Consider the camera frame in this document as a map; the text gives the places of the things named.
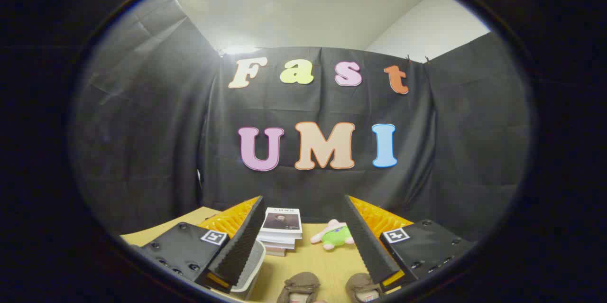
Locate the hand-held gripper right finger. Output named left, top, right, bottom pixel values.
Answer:
left=342, top=195, right=476, bottom=293

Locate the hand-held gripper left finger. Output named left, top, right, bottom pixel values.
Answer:
left=129, top=195, right=266, bottom=294

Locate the cream fabric storage box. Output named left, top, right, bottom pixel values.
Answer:
left=230, top=240, right=267, bottom=300

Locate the brown fuzzy shoe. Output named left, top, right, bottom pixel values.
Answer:
left=276, top=272, right=321, bottom=303
left=345, top=272, right=382, bottom=303

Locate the pink and green plush toy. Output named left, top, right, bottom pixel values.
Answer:
left=311, top=219, right=355, bottom=251

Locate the stack of white books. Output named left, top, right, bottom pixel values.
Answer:
left=256, top=207, right=303, bottom=257

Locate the black backdrop cloth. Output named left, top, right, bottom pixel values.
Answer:
left=71, top=0, right=532, bottom=242

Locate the ceiling light panel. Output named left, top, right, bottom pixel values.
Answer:
left=221, top=45, right=259, bottom=55

